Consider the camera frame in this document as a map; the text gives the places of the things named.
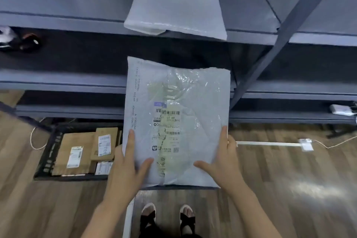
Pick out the person's right hand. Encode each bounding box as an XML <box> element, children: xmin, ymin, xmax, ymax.
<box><xmin>194</xmin><ymin>126</ymin><xmax>252</xmax><ymax>194</ymax></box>

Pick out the person's left hand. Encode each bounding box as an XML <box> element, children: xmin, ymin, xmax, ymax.
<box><xmin>104</xmin><ymin>130</ymin><xmax>154</xmax><ymax>205</ymax></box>

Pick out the labelled grey poly mailer bag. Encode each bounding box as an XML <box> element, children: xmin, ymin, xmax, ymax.
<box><xmin>122</xmin><ymin>56</ymin><xmax>231</xmax><ymax>188</ymax></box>

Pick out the person's left forearm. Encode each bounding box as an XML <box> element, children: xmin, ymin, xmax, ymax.
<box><xmin>80</xmin><ymin>198</ymin><xmax>133</xmax><ymax>238</ymax></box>

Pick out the person's right forearm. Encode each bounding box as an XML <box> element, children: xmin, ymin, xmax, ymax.
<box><xmin>227</xmin><ymin>187</ymin><xmax>283</xmax><ymax>238</ymax></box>

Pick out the small white labelled packet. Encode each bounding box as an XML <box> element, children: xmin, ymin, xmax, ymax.
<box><xmin>94</xmin><ymin>161</ymin><xmax>114</xmax><ymax>176</ymax></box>

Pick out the small brown cardboard box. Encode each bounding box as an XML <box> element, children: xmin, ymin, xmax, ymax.
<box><xmin>90</xmin><ymin>127</ymin><xmax>119</xmax><ymax>162</ymax></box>

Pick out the person's left black sandal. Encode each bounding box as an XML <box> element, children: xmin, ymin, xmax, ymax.
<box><xmin>139</xmin><ymin>202</ymin><xmax>157</xmax><ymax>236</ymax></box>

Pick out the person's black sandal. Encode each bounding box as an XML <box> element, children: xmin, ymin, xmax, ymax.
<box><xmin>139</xmin><ymin>202</ymin><xmax>157</xmax><ymax>236</ymax></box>
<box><xmin>179</xmin><ymin>204</ymin><xmax>196</xmax><ymax>236</ymax></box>

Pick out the white flat strip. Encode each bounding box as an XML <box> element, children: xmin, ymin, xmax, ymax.
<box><xmin>122</xmin><ymin>190</ymin><xmax>138</xmax><ymax>238</ymax></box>

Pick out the person's right black sandal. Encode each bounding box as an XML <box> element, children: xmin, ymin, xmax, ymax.
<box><xmin>179</xmin><ymin>204</ymin><xmax>196</xmax><ymax>236</ymax></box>

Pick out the large brown cardboard box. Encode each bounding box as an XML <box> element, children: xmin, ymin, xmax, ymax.
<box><xmin>52</xmin><ymin>132</ymin><xmax>97</xmax><ymax>176</ymax></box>

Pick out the black plastic crate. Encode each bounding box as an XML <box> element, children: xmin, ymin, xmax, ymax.
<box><xmin>33</xmin><ymin>123</ymin><xmax>125</xmax><ymax>182</ymax></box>

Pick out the white floor plug box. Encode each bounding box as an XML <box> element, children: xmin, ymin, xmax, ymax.
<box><xmin>298</xmin><ymin>139</ymin><xmax>315</xmax><ymax>152</ymax></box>

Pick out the white power adapter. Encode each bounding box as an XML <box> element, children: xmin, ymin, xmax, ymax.
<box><xmin>330</xmin><ymin>104</ymin><xmax>353</xmax><ymax>116</ymax></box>

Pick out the plain grey poly mailer bag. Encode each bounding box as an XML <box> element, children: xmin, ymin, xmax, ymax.
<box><xmin>123</xmin><ymin>0</ymin><xmax>228</xmax><ymax>41</ymax></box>

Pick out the grey metal shelving unit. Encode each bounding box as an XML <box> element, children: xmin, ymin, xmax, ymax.
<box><xmin>0</xmin><ymin>0</ymin><xmax>357</xmax><ymax>139</ymax></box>

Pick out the dark tape dispenser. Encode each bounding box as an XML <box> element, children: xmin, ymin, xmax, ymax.
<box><xmin>0</xmin><ymin>25</ymin><xmax>43</xmax><ymax>53</ymax></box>

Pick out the white floor cable cover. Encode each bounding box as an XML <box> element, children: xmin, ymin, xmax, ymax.
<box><xmin>235</xmin><ymin>140</ymin><xmax>302</xmax><ymax>147</ymax></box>

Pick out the cream cable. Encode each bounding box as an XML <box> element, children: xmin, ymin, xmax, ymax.
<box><xmin>313</xmin><ymin>134</ymin><xmax>357</xmax><ymax>149</ymax></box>
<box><xmin>30</xmin><ymin>117</ymin><xmax>48</xmax><ymax>151</ymax></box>

